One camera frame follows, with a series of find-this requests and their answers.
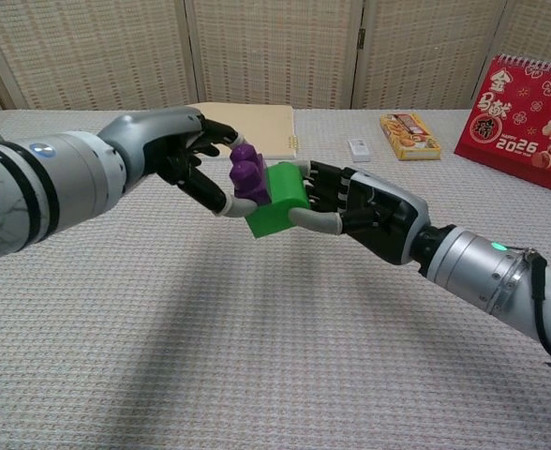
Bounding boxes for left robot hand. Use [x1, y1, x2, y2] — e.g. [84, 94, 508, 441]
[97, 107, 259, 219]

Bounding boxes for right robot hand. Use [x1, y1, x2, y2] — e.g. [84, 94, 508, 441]
[288, 159, 432, 266]

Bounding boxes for purple toy block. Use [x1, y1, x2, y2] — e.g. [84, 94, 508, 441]
[229, 144, 272, 206]

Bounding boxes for green toy block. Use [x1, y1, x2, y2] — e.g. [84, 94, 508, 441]
[246, 159, 312, 240]

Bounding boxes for yellow snack box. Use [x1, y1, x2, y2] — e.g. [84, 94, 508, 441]
[380, 112, 443, 162]

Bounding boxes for woven folding screen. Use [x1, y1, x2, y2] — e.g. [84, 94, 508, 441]
[0, 0, 551, 113]

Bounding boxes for red 2026 desk calendar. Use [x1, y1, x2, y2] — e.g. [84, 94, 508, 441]
[454, 52, 551, 199]

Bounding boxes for white waffle-weave tablecloth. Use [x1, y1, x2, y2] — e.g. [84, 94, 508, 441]
[0, 107, 551, 450]

